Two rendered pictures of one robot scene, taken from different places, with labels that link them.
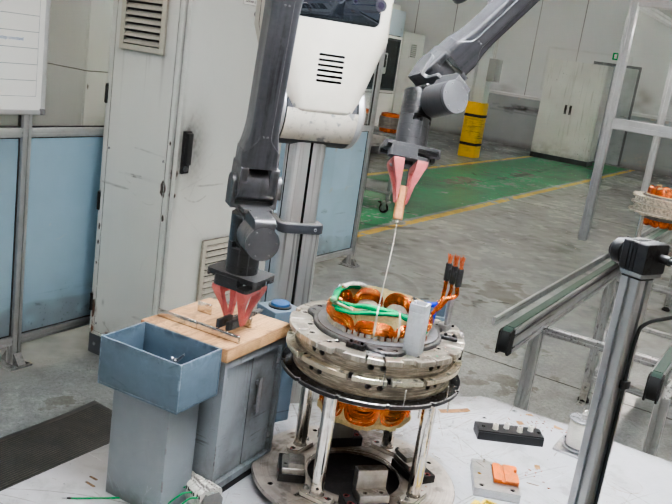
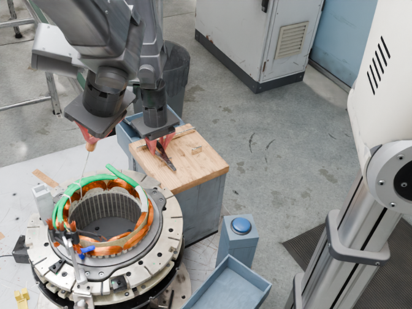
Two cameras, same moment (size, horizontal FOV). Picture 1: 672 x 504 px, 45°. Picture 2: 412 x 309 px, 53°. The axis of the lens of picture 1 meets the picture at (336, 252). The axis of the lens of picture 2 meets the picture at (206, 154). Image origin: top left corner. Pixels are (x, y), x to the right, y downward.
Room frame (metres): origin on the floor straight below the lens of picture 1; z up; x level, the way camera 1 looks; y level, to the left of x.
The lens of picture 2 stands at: (1.81, -0.48, 1.80)
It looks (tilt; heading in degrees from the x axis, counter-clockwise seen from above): 43 degrees down; 116
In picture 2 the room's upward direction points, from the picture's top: 6 degrees clockwise
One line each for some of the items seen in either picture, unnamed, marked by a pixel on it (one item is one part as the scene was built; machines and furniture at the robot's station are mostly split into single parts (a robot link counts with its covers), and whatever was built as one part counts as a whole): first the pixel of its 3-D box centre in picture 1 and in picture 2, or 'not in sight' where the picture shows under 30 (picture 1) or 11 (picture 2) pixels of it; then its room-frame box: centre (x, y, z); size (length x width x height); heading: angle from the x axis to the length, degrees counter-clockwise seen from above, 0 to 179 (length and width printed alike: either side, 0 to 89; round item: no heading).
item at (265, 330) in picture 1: (217, 327); (178, 157); (1.40, 0.19, 1.05); 0.20 x 0.19 x 0.02; 153
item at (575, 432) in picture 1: (580, 432); not in sight; (1.69, -0.60, 0.82); 0.06 x 0.06 x 0.06
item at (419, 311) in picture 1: (417, 328); (45, 205); (1.30, -0.15, 1.14); 0.03 x 0.03 x 0.09; 67
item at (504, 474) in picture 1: (505, 474); not in sight; (1.49, -0.40, 0.80); 0.07 x 0.05 x 0.01; 175
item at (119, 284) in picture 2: not in sight; (118, 283); (1.52, -0.19, 1.09); 0.03 x 0.02 x 0.02; 54
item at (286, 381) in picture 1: (272, 361); (234, 257); (1.63, 0.10, 0.91); 0.07 x 0.07 x 0.25; 40
